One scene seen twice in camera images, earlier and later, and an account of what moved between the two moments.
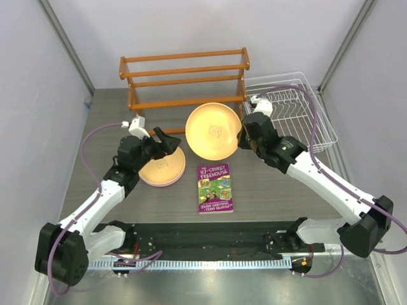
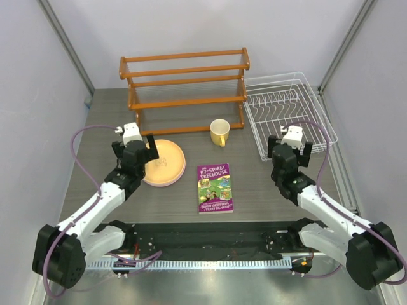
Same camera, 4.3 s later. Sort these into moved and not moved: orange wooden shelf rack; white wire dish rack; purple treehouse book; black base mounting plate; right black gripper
Moved: right black gripper
Not moved: orange wooden shelf rack; purple treehouse book; black base mounting plate; white wire dish rack
